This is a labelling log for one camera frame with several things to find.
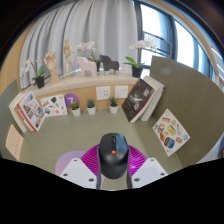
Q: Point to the grey curtain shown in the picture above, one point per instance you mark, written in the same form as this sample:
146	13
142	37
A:
106	26

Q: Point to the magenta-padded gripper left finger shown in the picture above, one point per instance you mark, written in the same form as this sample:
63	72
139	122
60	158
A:
78	171

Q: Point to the wooden hand model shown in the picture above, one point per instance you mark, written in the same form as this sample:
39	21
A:
51	65

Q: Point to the white sticker picture card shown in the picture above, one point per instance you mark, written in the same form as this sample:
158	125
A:
54	105

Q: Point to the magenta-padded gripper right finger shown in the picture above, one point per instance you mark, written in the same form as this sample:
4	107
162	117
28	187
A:
148	171

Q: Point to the wooden desk shelf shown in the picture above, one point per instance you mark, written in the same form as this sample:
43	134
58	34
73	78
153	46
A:
86	88

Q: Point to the black computer mouse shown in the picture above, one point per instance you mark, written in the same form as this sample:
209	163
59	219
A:
113	160

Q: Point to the white wall socket plate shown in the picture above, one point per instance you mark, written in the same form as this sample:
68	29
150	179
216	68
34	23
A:
103	93
121	92

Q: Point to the white orchid in black pot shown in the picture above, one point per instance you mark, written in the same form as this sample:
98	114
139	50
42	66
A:
137	71
40	82

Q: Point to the beige card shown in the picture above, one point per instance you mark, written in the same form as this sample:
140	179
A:
14	142

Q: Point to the white orchid behind horses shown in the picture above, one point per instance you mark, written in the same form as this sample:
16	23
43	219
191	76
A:
87	45

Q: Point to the green desk partition panel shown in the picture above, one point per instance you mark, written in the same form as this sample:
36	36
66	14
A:
193	96
6	106

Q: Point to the wooden mannequin figure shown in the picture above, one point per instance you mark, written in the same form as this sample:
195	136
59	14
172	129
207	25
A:
68	53

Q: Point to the purple round number sign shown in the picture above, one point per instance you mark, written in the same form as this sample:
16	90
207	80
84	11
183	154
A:
70	98

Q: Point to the photo-cover magazine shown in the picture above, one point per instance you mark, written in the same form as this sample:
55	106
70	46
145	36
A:
31	111

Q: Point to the white books stack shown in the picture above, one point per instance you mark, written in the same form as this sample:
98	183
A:
157	96

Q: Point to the small plant in white pot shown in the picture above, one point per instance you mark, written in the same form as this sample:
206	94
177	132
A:
114	109
91	110
76	112

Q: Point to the food sticker picture card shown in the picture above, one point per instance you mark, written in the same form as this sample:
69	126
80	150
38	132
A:
170	132

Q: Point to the black book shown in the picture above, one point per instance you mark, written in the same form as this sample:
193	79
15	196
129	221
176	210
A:
137	100

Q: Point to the pink wooden horse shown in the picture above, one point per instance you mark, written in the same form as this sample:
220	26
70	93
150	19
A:
86	65

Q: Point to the pink purple mouse pad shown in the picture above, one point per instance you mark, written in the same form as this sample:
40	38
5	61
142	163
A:
66	160

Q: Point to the window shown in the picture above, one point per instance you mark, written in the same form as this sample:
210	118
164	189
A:
183	43

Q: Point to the white book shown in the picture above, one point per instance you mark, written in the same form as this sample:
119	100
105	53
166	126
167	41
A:
15	111

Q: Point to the dark wooden horse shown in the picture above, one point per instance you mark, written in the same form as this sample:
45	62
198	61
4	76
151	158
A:
108	63

